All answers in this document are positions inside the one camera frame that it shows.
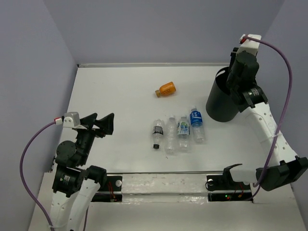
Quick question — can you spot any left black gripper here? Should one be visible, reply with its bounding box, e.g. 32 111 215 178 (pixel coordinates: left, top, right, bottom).
76 112 115 164

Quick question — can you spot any black label clear bottle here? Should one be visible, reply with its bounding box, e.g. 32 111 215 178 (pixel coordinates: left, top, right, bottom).
152 119 165 150

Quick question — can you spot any orange juice bottle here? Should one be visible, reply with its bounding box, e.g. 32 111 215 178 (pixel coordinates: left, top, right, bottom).
155 82 176 98

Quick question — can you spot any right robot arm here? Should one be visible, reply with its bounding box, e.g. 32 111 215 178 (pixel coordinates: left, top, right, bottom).
226 51 308 191

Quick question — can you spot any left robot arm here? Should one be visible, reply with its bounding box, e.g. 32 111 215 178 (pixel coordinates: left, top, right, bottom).
50 112 115 231

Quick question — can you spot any black cylindrical bin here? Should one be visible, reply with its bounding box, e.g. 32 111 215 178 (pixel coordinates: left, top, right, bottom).
206 67 239 122

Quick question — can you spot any blue label bottle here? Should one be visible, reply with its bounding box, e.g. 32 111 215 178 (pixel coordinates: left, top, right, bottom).
190 106 205 143

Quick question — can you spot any clear unlabeled bottle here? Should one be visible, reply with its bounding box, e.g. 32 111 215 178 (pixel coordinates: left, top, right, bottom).
165 115 178 154

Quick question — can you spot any green white label bottle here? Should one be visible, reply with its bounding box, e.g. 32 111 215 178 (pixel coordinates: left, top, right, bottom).
177 115 191 153

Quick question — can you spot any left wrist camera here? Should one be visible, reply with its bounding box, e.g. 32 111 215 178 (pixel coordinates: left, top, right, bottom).
63 112 80 128

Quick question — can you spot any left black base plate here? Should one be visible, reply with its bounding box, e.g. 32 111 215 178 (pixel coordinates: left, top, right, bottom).
92 175 123 203

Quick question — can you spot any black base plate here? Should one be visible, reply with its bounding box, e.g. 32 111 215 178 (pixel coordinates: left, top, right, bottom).
92 175 123 203
205 175 252 202

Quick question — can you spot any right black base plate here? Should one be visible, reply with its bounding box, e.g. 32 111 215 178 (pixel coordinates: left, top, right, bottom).
205 175 252 202

